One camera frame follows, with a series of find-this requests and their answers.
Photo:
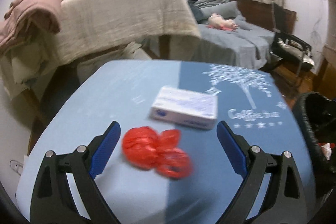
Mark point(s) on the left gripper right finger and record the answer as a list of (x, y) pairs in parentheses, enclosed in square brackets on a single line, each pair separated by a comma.
[(284, 200)]

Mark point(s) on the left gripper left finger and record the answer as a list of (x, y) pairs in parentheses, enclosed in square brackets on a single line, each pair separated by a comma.
[(52, 200)]

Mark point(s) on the red plastic bag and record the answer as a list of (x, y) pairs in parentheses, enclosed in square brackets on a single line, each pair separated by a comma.
[(147, 149)]

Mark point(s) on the white cloth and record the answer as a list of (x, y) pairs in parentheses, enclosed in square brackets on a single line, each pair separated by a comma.
[(326, 150)]

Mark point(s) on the white cardboard box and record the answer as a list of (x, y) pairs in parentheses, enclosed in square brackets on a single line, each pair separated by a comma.
[(185, 107)]

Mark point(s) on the black trash bin bag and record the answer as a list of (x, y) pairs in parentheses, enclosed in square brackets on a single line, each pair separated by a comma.
[(315, 115)]

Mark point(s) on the blue coffee tree tablecloth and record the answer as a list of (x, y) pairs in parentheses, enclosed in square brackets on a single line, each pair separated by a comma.
[(123, 91)]

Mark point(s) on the black office chair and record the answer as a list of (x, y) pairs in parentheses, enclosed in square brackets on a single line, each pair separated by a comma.
[(299, 69)]

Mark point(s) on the silver chair cushion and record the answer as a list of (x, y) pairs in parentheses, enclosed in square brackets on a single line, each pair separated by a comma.
[(287, 51)]

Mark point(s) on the beige blanket on rack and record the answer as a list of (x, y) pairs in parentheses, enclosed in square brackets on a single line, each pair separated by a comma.
[(92, 26)]

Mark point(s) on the grey bed sheet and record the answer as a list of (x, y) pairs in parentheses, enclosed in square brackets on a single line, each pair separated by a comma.
[(242, 48)]

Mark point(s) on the pink padded jacket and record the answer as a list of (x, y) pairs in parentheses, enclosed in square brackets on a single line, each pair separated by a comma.
[(27, 16)]

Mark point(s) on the wooden bed headboard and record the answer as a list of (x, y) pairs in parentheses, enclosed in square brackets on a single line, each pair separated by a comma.
[(260, 14)]

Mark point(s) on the pink plush toy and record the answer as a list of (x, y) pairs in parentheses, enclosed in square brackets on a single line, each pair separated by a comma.
[(218, 22)]

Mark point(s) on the grey pillow and duvet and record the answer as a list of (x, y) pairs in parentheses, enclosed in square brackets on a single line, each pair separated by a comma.
[(203, 9)]

